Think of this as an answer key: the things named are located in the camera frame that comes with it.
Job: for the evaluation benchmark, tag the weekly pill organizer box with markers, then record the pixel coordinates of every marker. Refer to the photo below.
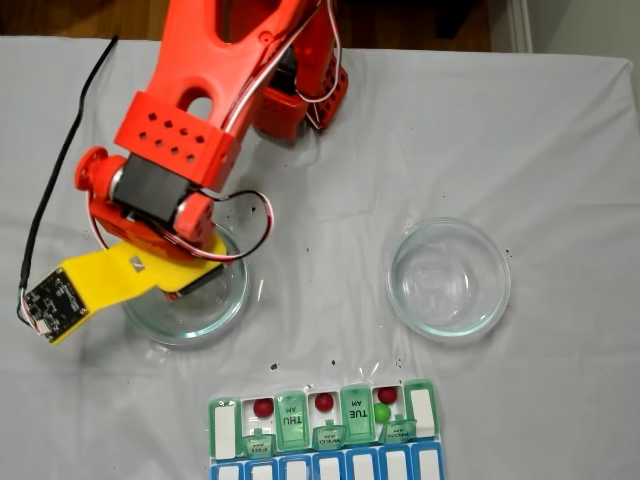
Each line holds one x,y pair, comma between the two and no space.
360,425

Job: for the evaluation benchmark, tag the red candy ball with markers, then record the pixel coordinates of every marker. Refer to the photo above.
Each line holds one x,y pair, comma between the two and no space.
387,395
263,407
324,401

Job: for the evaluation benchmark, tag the clear glass bowl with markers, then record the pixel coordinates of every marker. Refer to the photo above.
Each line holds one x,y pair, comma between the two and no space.
450,325
210,325

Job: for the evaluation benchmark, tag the green candy ball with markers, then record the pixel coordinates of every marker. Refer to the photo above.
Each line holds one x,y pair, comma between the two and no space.
382,412

